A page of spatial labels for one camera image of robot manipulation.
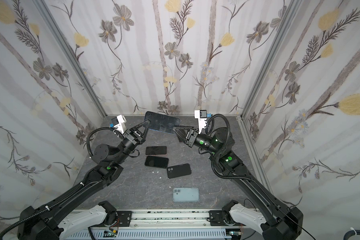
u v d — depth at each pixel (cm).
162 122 58
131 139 53
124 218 74
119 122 56
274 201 41
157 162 96
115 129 56
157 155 98
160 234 70
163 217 75
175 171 90
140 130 59
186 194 82
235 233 70
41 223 39
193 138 52
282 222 38
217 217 75
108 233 72
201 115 54
